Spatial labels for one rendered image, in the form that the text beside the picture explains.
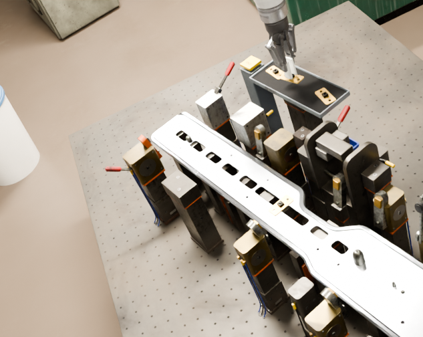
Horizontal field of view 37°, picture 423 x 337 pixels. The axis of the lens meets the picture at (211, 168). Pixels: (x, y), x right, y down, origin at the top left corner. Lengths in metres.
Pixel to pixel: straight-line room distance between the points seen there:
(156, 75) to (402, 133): 2.49
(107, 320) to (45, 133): 1.83
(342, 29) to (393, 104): 0.64
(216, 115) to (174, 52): 2.43
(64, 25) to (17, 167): 1.69
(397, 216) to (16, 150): 2.93
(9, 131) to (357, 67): 2.31
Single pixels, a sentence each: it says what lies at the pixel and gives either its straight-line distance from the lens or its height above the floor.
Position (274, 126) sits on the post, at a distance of 2.54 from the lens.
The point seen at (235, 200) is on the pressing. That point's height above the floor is 1.00.
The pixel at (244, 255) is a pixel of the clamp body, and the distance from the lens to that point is 1.90.
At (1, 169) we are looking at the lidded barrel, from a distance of 4.36.
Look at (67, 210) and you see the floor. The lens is 3.99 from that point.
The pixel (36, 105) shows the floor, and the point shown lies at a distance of 5.06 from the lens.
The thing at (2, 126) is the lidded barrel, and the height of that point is 0.43.
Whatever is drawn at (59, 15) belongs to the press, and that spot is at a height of 0.23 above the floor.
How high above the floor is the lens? 2.50
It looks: 42 degrees down
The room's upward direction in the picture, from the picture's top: 24 degrees counter-clockwise
